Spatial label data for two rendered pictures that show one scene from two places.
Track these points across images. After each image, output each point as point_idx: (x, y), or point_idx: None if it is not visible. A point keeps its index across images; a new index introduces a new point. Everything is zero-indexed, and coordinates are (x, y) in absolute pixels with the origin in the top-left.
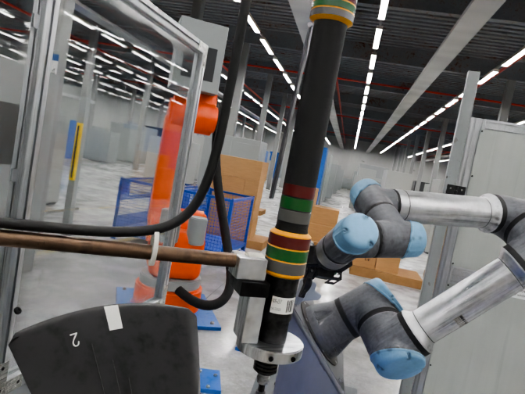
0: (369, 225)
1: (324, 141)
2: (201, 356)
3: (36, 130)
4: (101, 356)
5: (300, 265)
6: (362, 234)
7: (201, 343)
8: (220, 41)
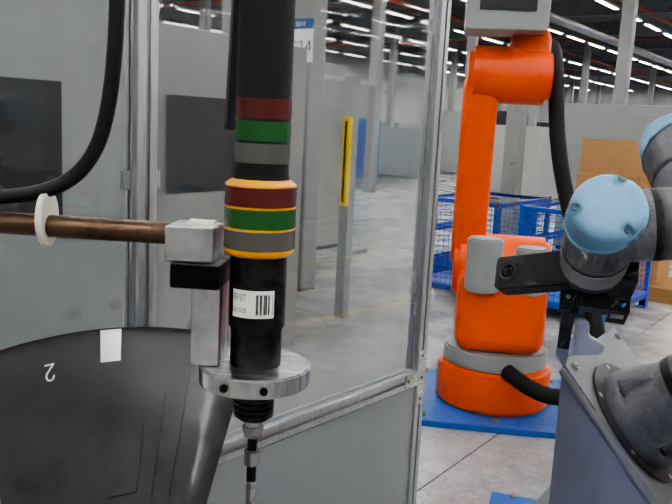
0: (625, 195)
1: (285, 13)
2: (546, 481)
3: (149, 113)
4: (81, 396)
5: (265, 233)
6: (610, 212)
7: (547, 461)
8: None
